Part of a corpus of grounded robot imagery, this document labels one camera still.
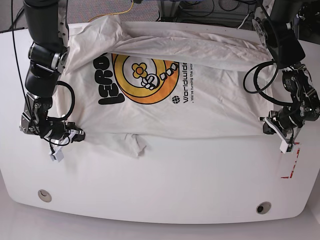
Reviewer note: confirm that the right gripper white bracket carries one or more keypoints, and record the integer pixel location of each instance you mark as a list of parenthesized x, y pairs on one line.
[(58, 138)]

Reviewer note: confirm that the right table grommet hole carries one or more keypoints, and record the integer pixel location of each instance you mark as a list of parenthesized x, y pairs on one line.
[(263, 208)]

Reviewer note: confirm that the table grommet hole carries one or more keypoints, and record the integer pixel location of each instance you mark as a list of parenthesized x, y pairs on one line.
[(44, 195), (263, 208)]

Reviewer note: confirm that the left table grommet hole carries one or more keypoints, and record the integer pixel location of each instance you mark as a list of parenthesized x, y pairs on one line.
[(44, 195)]

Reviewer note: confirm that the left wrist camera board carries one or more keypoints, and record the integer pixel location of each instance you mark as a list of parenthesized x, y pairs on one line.
[(287, 147)]

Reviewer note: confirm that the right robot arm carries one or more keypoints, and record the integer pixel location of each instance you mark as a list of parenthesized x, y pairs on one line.
[(47, 25)]

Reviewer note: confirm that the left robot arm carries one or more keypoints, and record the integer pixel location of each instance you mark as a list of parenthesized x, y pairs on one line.
[(273, 22)]

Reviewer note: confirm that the red tape rectangle marking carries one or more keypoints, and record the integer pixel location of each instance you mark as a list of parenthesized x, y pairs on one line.
[(288, 161)]

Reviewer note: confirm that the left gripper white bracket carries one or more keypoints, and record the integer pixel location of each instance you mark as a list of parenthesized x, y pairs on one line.
[(272, 126)]

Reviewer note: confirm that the white t-shirt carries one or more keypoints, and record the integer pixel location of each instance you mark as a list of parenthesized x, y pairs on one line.
[(131, 81)]

